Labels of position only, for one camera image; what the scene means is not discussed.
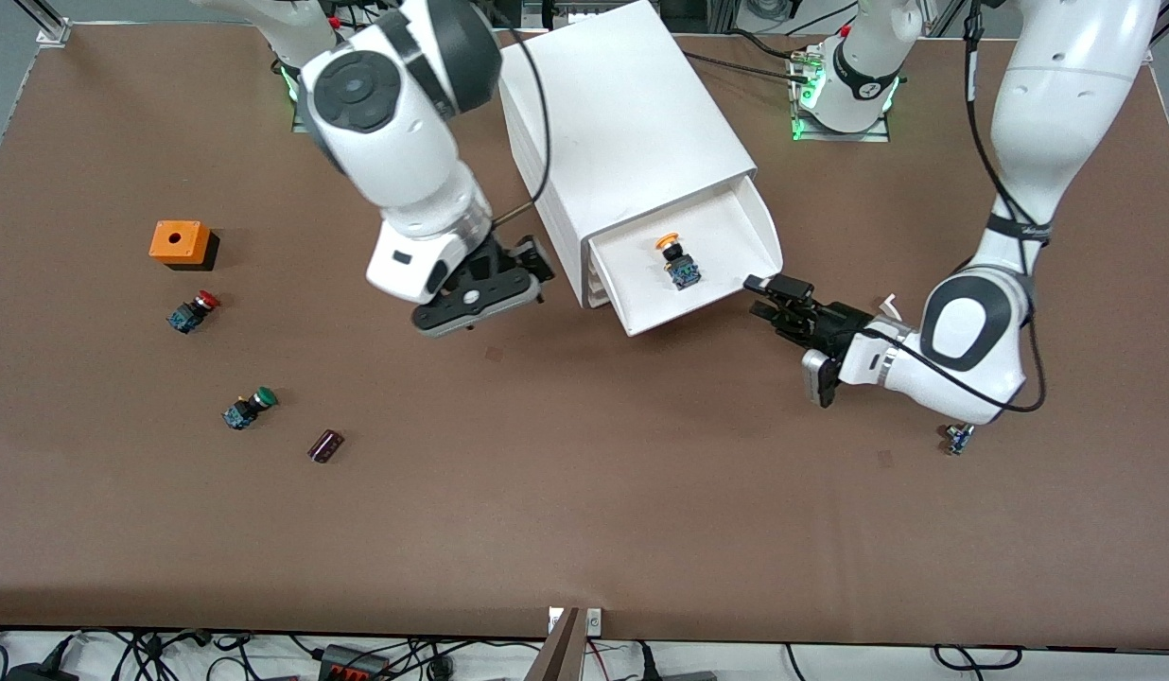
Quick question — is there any yellow push button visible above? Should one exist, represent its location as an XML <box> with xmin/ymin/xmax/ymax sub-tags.
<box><xmin>654</xmin><ymin>232</ymin><xmax>704</xmax><ymax>291</ymax></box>

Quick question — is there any white drawer cabinet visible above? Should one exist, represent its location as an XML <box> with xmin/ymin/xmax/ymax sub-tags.
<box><xmin>495</xmin><ymin>0</ymin><xmax>759</xmax><ymax>311</ymax></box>

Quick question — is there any green push button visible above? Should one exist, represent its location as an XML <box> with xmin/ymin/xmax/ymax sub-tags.
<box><xmin>222</xmin><ymin>386</ymin><xmax>280</xmax><ymax>431</ymax></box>

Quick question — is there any red push button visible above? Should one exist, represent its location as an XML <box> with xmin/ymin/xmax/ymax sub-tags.
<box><xmin>166</xmin><ymin>290</ymin><xmax>223</xmax><ymax>335</ymax></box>

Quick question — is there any orange button box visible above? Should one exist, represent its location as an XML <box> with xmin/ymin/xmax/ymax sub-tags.
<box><xmin>149</xmin><ymin>220</ymin><xmax>220</xmax><ymax>272</ymax></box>

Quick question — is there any black orange power strip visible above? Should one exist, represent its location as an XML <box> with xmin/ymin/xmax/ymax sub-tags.
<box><xmin>318</xmin><ymin>643</ymin><xmax>393</xmax><ymax>681</ymax></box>

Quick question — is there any small white metal bracket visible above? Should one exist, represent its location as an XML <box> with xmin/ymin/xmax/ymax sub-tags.
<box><xmin>547</xmin><ymin>607</ymin><xmax>603</xmax><ymax>637</ymax></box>

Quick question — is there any black cable loop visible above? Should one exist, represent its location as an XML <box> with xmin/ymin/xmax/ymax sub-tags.
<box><xmin>932</xmin><ymin>645</ymin><xmax>1026</xmax><ymax>673</ymax></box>

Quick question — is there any brown camera mount post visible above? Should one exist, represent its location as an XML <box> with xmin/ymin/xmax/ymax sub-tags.
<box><xmin>522</xmin><ymin>607</ymin><xmax>585</xmax><ymax>681</ymax></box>

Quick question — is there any aluminium frame piece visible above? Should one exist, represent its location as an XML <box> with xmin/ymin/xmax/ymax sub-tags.
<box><xmin>34</xmin><ymin>0</ymin><xmax>75</xmax><ymax>48</ymax></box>

